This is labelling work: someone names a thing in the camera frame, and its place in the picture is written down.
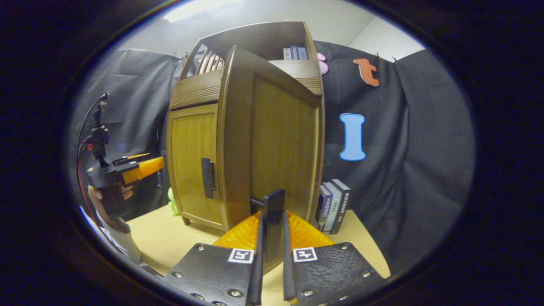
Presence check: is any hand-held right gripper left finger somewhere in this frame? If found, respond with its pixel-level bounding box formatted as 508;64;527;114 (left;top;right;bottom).
161;211;265;306

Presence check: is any wooden shoe cabinet door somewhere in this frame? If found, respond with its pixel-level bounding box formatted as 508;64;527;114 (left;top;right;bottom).
167;104;226;230
218;46;326;275

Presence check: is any green toy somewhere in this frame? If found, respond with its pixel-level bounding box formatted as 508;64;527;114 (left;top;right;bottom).
168;188;180;216

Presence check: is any wooden double-door shoe cabinet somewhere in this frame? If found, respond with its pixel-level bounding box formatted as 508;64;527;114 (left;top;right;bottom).
167;21;326;238

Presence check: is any blue spine book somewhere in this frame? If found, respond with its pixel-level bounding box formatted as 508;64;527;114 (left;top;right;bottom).
317;185;333;230

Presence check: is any dark spine book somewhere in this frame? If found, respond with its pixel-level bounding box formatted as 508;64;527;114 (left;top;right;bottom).
329;179;351;235

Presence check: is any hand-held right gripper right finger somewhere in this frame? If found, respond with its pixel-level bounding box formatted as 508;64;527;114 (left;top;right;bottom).
281;210;387;306

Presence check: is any red cable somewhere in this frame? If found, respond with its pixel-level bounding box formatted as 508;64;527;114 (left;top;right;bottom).
76;144;100;226

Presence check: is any black cable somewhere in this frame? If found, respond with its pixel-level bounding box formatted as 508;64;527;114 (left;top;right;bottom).
77;96;107;147

